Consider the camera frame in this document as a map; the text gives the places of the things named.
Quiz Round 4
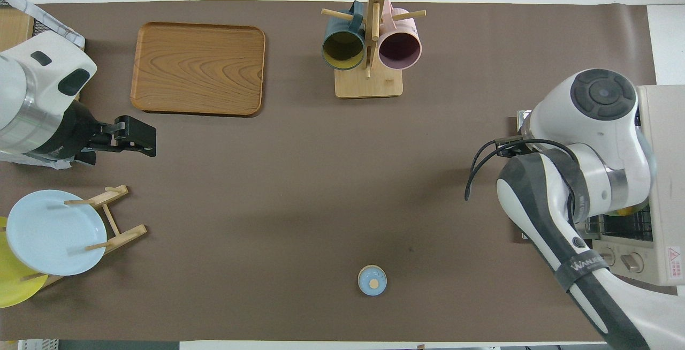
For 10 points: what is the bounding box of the wooden plate rack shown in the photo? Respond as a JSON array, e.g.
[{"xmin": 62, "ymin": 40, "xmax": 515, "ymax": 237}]
[{"xmin": 21, "ymin": 184, "xmax": 148, "ymax": 289}]

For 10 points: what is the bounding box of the wooden mug rack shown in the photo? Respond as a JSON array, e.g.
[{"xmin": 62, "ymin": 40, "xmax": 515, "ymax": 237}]
[{"xmin": 321, "ymin": 0, "xmax": 427, "ymax": 99}]

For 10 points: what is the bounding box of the beige toaster oven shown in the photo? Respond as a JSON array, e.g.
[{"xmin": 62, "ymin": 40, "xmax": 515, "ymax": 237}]
[{"xmin": 516, "ymin": 85, "xmax": 685, "ymax": 286}]

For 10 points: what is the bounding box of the brown table mat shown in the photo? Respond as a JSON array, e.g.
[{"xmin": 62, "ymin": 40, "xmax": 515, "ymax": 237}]
[{"xmin": 0, "ymin": 0, "xmax": 683, "ymax": 343}]

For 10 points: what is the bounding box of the dark teal mug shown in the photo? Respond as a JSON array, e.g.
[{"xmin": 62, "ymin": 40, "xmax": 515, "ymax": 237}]
[{"xmin": 321, "ymin": 1, "xmax": 367, "ymax": 71}]

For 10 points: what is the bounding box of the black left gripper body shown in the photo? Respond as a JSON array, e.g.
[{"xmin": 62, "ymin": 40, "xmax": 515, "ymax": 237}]
[{"xmin": 33, "ymin": 100, "xmax": 115, "ymax": 166}]

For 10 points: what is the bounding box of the black wire basket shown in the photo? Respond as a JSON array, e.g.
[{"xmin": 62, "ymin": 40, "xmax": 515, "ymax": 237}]
[{"xmin": 0, "ymin": 0, "xmax": 67, "ymax": 40}]

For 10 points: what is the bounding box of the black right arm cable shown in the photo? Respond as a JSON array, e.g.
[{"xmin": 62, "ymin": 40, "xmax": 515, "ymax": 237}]
[{"xmin": 465, "ymin": 136, "xmax": 576, "ymax": 201}]

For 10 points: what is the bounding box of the yellow plate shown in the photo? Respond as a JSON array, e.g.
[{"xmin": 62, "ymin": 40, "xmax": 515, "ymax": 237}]
[{"xmin": 0, "ymin": 216, "xmax": 49, "ymax": 309}]

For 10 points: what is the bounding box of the wooden serving tray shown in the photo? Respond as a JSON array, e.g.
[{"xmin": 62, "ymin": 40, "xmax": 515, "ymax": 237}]
[{"xmin": 130, "ymin": 22, "xmax": 267, "ymax": 117}]

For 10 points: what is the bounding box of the light blue plate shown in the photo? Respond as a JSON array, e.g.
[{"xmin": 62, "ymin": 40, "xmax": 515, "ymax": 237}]
[{"xmin": 5, "ymin": 189, "xmax": 108, "ymax": 276}]

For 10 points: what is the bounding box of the pink mug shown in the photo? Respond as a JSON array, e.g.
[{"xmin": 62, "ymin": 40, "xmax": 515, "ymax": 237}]
[{"xmin": 378, "ymin": 0, "xmax": 423, "ymax": 71}]

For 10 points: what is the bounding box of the metal oven wire rack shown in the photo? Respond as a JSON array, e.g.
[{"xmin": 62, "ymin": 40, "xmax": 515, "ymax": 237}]
[{"xmin": 583, "ymin": 214, "xmax": 653, "ymax": 234}]

